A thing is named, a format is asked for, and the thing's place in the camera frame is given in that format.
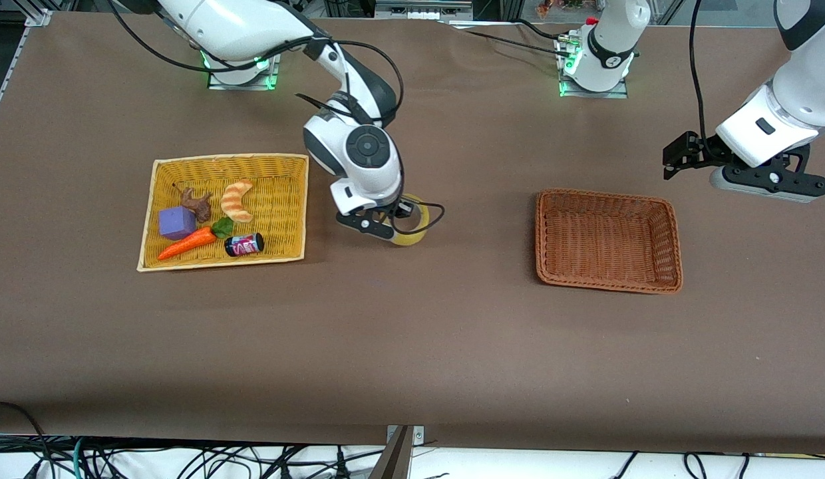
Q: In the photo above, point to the brown wicker basket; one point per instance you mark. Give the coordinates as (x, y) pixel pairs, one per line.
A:
(605, 239)

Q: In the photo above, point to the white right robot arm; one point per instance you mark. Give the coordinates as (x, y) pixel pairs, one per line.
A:
(253, 26)

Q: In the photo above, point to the clear yellowish tape roll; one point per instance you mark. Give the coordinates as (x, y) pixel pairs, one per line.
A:
(412, 238)

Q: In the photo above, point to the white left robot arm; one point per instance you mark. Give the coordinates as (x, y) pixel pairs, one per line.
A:
(798, 86)

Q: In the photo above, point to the brown toy figure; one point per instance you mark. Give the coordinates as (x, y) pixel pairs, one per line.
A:
(201, 206)

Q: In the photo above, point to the aluminium frame profile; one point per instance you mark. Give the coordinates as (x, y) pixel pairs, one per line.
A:
(38, 18)

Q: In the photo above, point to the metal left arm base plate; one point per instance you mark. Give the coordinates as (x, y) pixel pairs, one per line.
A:
(595, 94)

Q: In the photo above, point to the purple foam cube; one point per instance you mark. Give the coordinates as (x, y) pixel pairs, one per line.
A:
(176, 223)

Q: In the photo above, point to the metal table edge bracket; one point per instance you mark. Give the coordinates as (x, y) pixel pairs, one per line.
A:
(399, 459)

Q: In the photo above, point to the orange toy carrot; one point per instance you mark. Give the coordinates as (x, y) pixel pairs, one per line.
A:
(186, 245)

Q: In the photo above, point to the striped toy croissant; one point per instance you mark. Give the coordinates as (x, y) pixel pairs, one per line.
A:
(236, 201)

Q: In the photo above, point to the black soda can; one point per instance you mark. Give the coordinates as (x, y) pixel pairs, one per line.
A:
(244, 245)

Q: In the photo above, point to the grey metal equipment box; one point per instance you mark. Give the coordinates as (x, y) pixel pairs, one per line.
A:
(422, 9)

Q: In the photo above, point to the yellow wicker tray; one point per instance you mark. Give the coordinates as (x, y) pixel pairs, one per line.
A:
(279, 226)

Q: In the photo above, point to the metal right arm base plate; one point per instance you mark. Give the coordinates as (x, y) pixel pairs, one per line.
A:
(243, 86)

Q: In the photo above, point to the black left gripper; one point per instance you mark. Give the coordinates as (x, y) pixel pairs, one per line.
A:
(703, 152)

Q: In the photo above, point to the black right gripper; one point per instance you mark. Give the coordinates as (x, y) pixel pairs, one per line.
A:
(397, 210)

